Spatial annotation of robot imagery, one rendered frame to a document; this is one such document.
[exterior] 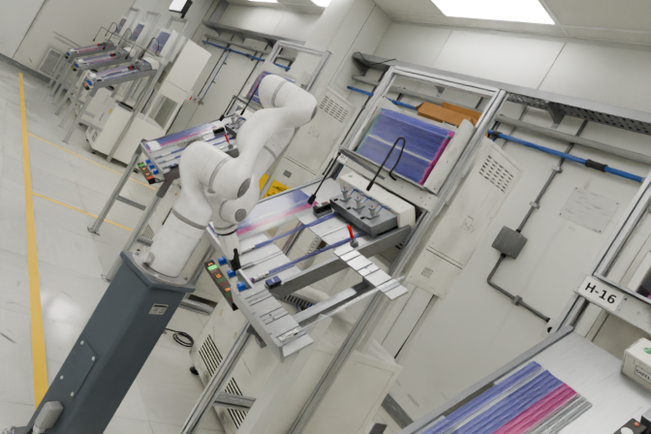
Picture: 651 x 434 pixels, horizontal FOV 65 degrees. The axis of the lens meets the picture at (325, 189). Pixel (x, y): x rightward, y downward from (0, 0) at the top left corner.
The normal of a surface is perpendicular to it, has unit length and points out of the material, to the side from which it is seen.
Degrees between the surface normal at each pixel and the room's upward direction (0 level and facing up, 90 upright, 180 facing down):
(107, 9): 90
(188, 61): 90
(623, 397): 44
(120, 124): 90
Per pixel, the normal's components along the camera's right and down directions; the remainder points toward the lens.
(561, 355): -0.12, -0.89
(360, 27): 0.49, 0.33
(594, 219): -0.70, -0.40
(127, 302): -0.50, -0.26
